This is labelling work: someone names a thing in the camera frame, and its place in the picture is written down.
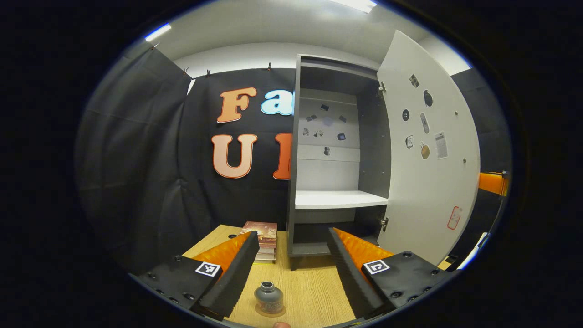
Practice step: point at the stack of books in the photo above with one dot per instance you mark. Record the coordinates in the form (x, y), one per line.
(266, 237)

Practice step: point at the white cabinet shelf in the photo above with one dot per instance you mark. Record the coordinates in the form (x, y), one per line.
(337, 199)

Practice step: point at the white object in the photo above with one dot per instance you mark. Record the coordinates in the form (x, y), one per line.
(473, 250)

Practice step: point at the long ceiling light panel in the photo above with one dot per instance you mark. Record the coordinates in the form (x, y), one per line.
(355, 4)

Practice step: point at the silver metal bottle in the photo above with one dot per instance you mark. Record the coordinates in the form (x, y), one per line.
(268, 298)

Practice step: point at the short ceiling light strip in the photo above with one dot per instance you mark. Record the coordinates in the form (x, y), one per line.
(158, 32)

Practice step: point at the white cabinet door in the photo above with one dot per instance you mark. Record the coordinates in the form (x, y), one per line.
(428, 205)

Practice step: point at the metal cabinet door hinge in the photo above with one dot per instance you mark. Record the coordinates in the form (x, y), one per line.
(384, 223)
(381, 89)

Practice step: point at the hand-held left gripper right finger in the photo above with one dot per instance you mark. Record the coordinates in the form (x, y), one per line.
(348, 278)

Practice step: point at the grey cabinet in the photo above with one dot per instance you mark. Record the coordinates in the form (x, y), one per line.
(373, 146)

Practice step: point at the brown round coaster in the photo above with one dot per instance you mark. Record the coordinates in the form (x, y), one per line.
(281, 312)

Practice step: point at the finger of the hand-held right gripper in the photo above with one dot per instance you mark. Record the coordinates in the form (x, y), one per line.
(492, 183)

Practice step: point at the black backdrop cloth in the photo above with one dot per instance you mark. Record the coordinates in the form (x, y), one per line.
(136, 159)

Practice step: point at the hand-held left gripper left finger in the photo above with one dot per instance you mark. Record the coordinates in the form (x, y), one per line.
(234, 278)

